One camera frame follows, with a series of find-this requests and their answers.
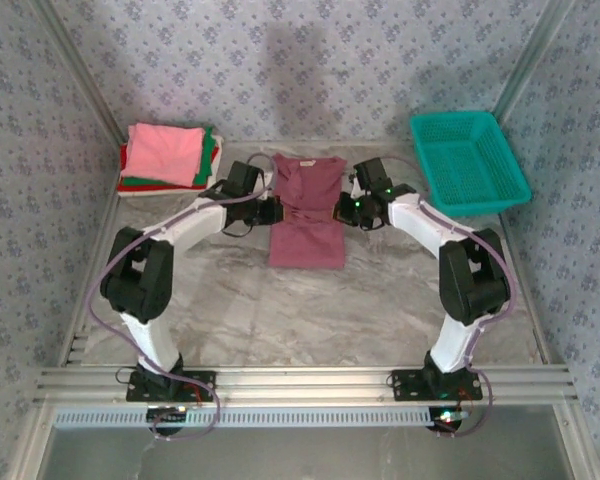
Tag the maroon t-shirt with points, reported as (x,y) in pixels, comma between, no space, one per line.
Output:
(305,245)

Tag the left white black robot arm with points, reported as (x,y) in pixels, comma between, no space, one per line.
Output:
(150,345)

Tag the stack of folded clothes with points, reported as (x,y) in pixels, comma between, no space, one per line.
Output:
(220,145)

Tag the folded green t-shirt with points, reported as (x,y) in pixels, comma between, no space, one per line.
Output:
(209,150)

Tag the folded pink t-shirt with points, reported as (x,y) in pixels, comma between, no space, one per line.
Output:
(160,150)

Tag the teal plastic basket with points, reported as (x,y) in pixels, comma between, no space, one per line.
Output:
(460,150)

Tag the folded red t-shirt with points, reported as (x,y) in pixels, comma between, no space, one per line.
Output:
(145,187)

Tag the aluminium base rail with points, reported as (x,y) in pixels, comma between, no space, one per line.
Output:
(300,382)

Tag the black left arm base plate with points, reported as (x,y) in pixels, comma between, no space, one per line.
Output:
(200,377)

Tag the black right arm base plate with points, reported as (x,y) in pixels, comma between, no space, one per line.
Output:
(405,385)

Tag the aluminium frame post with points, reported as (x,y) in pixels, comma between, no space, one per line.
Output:
(80,75)
(530,60)

